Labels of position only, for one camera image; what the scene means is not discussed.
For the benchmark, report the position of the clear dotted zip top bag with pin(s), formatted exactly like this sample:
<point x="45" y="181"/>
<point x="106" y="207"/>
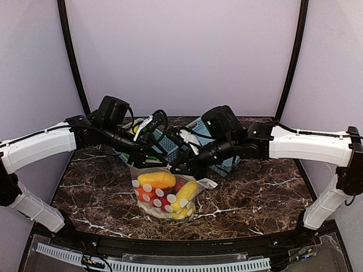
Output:
<point x="169" y="193"/>

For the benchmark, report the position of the yellow toy corn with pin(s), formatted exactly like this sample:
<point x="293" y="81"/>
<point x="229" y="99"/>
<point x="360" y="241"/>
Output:
<point x="187" y="191"/>

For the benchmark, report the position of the white slotted cable duct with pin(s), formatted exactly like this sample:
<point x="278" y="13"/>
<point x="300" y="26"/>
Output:
<point x="137" y="262"/>

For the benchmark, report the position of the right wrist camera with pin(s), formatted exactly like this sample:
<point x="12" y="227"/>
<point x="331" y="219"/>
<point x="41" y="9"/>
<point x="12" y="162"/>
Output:
<point x="184" y="137"/>

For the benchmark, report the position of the large blue perforated basket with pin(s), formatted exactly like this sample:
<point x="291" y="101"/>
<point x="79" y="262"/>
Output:
<point x="227" y="166"/>

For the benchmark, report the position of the small blue perforated basket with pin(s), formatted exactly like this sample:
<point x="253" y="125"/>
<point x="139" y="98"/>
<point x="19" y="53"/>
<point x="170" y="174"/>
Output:
<point x="165" y="147"/>

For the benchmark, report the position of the red toy strawberry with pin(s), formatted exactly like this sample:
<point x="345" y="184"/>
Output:
<point x="161" y="203"/>

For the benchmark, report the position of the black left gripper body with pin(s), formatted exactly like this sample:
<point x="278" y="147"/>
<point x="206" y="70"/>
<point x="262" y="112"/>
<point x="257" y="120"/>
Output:
<point x="150" y="158"/>

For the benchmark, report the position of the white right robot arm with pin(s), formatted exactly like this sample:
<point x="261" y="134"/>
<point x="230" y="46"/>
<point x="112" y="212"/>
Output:
<point x="273" y="140"/>

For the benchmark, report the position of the orange toy fruit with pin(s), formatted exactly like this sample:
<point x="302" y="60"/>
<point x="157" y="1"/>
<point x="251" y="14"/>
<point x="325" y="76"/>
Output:
<point x="144" y="196"/>

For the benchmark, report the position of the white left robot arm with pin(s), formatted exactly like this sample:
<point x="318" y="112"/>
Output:
<point x="100" y="127"/>

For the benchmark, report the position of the yellow toy lemon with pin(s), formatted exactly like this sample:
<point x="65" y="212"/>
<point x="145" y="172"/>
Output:
<point x="185" y="213"/>

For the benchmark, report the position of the black front table rail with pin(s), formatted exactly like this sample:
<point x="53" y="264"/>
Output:
<point x="269" y="245"/>

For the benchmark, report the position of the yellow green toy banana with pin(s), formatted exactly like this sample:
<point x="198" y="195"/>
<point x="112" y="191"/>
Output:
<point x="134" y="129"/>

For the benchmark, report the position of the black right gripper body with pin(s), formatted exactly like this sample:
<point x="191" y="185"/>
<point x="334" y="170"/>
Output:
<point x="189" y="162"/>

